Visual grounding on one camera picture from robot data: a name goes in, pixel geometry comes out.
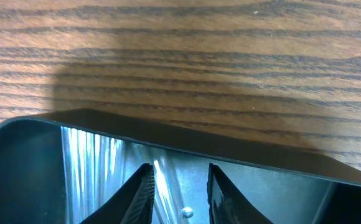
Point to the black tray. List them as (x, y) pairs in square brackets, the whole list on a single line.
[(28, 174)]

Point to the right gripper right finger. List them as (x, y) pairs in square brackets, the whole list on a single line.
[(227, 205)]

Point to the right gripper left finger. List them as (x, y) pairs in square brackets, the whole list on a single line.
[(137, 199)]

